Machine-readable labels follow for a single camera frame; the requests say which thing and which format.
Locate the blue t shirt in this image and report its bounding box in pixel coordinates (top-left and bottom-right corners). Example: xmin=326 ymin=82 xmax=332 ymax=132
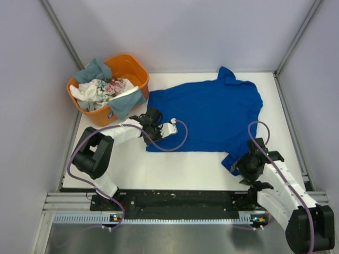
xmin=147 ymin=67 xmax=263 ymax=170

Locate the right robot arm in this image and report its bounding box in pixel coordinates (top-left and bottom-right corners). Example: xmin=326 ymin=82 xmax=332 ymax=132
xmin=231 ymin=138 xmax=335 ymax=253

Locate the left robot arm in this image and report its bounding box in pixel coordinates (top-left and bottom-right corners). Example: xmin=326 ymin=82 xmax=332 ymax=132
xmin=72 ymin=108 xmax=163 ymax=210

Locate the orange plastic laundry basket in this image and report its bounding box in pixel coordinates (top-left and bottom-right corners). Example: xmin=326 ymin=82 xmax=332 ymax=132
xmin=66 ymin=53 xmax=150 ymax=127

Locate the white t shirt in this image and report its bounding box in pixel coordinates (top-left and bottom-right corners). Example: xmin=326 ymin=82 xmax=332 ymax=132
xmin=69 ymin=81 xmax=97 ymax=102

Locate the grey-blue t shirt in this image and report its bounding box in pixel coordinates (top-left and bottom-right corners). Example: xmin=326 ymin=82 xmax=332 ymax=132
xmin=73 ymin=58 xmax=147 ymax=120

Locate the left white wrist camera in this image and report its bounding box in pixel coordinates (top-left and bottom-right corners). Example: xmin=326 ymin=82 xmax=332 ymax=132
xmin=160 ymin=118 xmax=178 ymax=139

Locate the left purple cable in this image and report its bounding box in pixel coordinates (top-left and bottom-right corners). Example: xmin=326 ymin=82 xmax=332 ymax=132
xmin=67 ymin=119 xmax=189 ymax=229

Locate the right aluminium frame post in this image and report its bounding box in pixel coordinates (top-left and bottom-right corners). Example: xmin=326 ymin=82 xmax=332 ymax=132
xmin=273 ymin=0 xmax=325 ymax=75

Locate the aluminium frame post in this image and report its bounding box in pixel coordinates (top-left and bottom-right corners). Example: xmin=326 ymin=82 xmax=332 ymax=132
xmin=273 ymin=0 xmax=325 ymax=75
xmin=39 ymin=0 xmax=84 ymax=70

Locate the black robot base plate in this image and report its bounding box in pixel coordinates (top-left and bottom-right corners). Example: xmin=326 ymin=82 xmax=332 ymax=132
xmin=90 ymin=188 xmax=268 ymax=220

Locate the grey slotted cable duct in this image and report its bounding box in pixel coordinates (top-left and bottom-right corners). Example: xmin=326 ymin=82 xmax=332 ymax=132
xmin=53 ymin=213 xmax=268 ymax=226

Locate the left aluminium frame post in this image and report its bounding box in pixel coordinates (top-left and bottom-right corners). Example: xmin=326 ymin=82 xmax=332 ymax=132
xmin=39 ymin=0 xmax=84 ymax=70

